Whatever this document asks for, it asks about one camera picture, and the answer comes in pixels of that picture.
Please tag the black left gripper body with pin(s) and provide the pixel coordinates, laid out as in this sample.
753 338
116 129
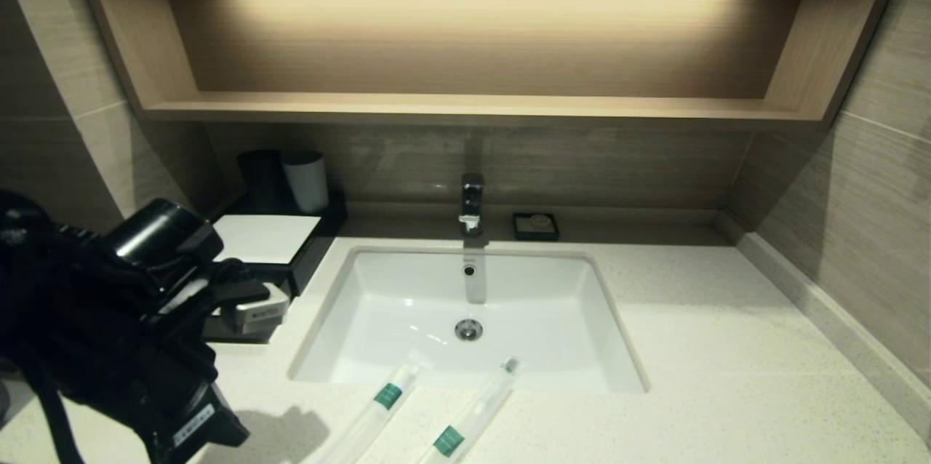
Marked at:
193 420

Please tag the green-banded pack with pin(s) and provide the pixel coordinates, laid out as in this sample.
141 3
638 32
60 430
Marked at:
473 413
378 409

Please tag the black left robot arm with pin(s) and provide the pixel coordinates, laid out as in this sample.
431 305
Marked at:
73 318

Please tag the black amenity box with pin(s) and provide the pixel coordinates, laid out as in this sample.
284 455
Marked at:
320 246

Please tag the white card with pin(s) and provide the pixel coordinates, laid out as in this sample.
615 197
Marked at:
269 240

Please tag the black cup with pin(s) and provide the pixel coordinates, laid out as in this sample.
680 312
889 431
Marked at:
262 180

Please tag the white cup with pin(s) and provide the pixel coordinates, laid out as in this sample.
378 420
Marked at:
308 184

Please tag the green-banded pack, grey-bristled toothbrush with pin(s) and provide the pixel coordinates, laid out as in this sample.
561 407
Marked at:
473 413

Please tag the chrome sink drain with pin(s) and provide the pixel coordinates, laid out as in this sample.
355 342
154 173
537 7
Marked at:
468 330

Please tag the chrome faucet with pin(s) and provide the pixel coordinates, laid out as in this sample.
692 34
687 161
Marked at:
471 202

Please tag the white sink basin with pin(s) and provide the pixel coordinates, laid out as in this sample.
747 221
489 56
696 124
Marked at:
538 318

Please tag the black soap dish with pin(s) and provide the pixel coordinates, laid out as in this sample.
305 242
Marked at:
519 231

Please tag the round soap bar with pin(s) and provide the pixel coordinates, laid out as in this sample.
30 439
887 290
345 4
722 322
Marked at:
539 222

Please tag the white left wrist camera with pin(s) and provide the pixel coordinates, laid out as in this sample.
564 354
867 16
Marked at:
262 313

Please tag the wooden wall shelf niche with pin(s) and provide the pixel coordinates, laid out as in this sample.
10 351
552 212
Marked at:
473 109

